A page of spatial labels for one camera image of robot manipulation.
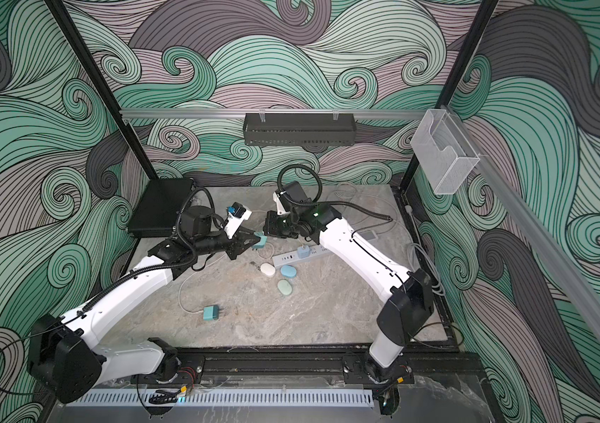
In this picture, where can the white slotted cable duct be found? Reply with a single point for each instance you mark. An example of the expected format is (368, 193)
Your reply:
(229, 397)

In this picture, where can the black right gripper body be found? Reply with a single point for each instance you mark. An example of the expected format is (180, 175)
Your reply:
(283, 226)

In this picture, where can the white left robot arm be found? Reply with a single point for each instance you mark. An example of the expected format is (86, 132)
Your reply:
(66, 354)

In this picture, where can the aluminium right side rail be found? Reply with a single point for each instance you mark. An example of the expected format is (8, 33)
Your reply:
(569, 278)

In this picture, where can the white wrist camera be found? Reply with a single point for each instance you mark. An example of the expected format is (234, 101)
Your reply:
(281, 210)
(237, 214)

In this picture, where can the teal dual-port wall charger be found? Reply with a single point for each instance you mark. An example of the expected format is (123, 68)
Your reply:
(262, 241)

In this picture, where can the clear acrylic wall holder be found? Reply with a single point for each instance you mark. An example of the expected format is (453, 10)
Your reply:
(444, 150)

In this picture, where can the black carbon-pattern briefcase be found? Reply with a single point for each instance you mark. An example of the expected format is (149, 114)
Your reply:
(156, 213)

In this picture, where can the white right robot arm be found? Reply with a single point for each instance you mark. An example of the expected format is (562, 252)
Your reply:
(406, 294)

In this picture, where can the black perforated wall tray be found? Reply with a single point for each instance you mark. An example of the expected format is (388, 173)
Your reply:
(299, 130)

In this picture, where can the green earbud case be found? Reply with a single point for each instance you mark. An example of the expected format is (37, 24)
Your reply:
(284, 287)

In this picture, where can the white power strip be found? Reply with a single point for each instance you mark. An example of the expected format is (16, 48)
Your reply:
(291, 258)

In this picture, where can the aluminium wall rail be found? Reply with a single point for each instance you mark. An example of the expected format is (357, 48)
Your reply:
(207, 113)

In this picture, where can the blue earbud case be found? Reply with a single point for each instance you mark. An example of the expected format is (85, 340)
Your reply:
(288, 271)

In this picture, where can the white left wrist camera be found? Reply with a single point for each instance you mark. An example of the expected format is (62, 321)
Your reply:
(237, 214)

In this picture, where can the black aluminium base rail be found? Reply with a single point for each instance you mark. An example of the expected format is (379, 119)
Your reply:
(349, 363)

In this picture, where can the white earbud case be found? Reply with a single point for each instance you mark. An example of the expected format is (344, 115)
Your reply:
(267, 269)

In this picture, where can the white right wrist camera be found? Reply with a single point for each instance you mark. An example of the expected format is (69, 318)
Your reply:
(281, 210)

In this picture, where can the blue USB wall charger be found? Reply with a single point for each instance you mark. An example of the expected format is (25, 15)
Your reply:
(303, 252)

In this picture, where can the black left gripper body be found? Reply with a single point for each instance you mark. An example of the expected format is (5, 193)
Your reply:
(214, 242)

